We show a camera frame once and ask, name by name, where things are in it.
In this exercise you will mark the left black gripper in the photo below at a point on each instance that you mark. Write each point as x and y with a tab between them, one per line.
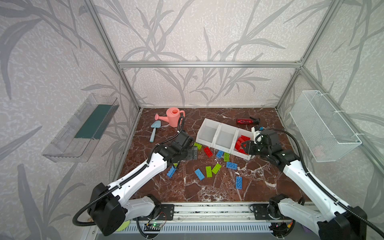
193	153

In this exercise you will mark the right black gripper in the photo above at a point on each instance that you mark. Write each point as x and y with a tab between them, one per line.
250	147

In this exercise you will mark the red lego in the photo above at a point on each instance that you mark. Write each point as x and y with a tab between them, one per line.
208	152
245	138
238	144
242	151

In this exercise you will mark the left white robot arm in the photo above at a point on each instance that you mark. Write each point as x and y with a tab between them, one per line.
112	205

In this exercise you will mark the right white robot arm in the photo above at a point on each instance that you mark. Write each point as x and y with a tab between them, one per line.
335	219

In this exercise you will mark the green lego upper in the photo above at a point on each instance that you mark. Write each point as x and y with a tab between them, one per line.
198	146

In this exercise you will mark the right white bin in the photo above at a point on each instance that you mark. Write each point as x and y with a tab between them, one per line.
237	135

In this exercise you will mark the white bin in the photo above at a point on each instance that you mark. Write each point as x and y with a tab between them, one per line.
207	132
237	135
225	138

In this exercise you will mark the left white bin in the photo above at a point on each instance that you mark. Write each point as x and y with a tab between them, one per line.
207	132

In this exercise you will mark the green lego under bins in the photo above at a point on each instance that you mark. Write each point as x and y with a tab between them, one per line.
226	157

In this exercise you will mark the middle white bin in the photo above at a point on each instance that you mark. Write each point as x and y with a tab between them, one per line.
225	138

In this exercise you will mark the green lego centre upright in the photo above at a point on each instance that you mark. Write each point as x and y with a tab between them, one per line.
209	172

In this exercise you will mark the light blue lego centre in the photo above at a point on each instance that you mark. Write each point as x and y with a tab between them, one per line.
199	174

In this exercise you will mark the blue lego under bins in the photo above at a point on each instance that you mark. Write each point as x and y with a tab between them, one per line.
220	154

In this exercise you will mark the green lego centre tilted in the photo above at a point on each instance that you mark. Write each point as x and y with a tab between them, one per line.
216	169

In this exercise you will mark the pink watering can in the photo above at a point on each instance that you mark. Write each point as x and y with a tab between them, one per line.
172	116

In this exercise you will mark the light blue trowel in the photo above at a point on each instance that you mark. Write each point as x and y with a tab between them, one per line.
156	125

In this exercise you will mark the left circuit board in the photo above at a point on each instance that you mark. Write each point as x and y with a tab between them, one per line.
155	227

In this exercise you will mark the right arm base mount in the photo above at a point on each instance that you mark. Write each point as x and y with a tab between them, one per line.
261	212

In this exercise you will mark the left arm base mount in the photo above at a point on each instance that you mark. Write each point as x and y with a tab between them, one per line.
163	212

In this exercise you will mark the aluminium front rail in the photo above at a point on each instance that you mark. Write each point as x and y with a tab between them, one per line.
209	218

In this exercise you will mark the white wire basket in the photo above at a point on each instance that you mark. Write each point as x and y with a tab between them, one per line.
327	134

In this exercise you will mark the green spatula wooden handle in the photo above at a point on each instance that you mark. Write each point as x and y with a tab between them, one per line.
123	226

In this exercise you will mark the clear wall shelf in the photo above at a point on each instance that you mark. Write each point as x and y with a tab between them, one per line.
79	137

